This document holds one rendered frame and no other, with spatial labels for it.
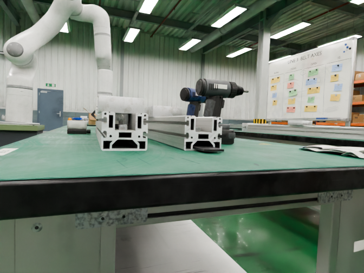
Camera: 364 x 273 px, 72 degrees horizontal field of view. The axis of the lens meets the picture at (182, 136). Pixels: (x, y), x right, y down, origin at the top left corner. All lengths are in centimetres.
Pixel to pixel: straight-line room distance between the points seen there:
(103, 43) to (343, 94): 295
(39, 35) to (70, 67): 1109
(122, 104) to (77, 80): 1192
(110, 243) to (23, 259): 12
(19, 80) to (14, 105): 13
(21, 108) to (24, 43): 32
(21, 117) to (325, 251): 140
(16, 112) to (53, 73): 1110
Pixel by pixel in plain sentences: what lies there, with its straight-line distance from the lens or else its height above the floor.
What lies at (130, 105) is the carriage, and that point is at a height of 89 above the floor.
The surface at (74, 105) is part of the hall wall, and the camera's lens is 1242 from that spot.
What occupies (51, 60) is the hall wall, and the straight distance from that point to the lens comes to 1272.
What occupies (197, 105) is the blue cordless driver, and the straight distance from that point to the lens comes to 111.
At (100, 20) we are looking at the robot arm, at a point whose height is 140.
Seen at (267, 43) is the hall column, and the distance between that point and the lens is 977.
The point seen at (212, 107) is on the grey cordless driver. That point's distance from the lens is 86.
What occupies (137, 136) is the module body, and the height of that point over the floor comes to 81.
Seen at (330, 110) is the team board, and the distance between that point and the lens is 381.
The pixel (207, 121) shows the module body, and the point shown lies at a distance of 66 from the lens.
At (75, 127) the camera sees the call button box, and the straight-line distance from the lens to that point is 121.
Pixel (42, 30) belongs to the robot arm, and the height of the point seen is 130.
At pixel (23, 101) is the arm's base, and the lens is 154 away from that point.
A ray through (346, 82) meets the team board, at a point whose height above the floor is 142.
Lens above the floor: 85
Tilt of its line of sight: 3 degrees down
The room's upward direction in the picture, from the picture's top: 2 degrees clockwise
